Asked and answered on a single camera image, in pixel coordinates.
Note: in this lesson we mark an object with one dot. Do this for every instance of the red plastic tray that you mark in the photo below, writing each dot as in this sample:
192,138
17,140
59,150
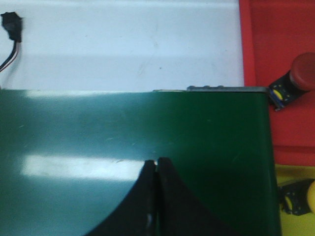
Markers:
273,33

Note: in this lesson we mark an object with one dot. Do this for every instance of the red mushroom push button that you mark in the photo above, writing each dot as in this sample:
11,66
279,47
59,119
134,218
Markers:
299,80

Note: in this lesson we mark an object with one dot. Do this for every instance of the aluminium conveyor frame rail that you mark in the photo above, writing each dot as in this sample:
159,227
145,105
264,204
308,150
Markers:
216,89

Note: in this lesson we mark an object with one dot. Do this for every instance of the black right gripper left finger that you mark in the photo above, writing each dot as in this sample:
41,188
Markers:
136,214

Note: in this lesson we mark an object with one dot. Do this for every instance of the small black sensor connector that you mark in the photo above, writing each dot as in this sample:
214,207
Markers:
13,24

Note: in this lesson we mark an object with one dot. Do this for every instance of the yellow plastic tray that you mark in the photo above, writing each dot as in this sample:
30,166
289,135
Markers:
303,225

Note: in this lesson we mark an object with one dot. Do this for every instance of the yellow mushroom push button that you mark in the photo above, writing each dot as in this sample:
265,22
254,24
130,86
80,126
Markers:
293,196

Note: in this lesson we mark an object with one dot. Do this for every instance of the green conveyor belt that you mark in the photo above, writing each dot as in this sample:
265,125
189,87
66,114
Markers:
68,158

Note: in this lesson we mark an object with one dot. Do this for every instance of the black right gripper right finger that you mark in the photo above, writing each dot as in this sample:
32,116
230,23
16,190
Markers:
180,212

